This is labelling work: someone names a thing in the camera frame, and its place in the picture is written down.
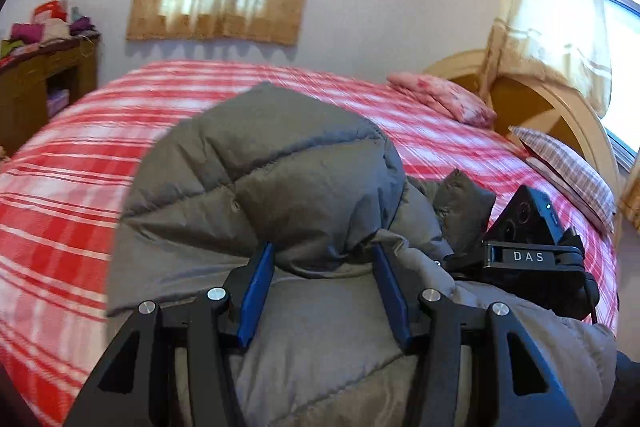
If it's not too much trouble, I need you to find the grey puffer jacket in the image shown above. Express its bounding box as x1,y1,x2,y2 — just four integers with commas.
106,82,618,427

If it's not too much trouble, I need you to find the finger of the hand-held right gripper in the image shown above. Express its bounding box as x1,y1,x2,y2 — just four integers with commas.
434,252,487,281

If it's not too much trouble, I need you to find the bed with red plaid sheet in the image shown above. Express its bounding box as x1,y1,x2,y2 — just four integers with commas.
0,59,621,427

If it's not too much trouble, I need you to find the pink folded cloth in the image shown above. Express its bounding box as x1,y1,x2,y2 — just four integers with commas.
42,19,72,42

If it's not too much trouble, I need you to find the purple plaid pillow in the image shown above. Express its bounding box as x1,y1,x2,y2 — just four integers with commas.
508,125,616,234

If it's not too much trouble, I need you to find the stack of folded linens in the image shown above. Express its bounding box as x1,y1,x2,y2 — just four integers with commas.
46,89,71,116

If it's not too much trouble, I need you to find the brown wooden desk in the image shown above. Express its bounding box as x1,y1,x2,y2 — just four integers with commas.
0,32,101,158

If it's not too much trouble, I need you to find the window with frame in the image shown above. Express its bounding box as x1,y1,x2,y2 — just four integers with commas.
590,0,640,170

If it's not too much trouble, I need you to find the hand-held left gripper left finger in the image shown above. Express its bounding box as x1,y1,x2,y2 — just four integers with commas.
62,241,276,427

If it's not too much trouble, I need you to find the cream gathered window curtain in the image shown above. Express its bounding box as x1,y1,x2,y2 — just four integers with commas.
485,0,613,118

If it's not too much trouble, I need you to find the pink floral pillow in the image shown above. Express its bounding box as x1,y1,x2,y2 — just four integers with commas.
386,72,497,128

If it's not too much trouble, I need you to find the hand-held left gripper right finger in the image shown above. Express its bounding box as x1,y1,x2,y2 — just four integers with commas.
372,247,583,427

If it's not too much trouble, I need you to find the red and white package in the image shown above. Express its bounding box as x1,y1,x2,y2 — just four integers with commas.
32,0,69,22

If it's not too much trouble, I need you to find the magenta folded cloth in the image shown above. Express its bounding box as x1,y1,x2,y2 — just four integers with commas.
11,23,44,44

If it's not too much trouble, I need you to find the cream arched headboard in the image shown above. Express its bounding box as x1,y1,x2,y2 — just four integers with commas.
422,49,623,188

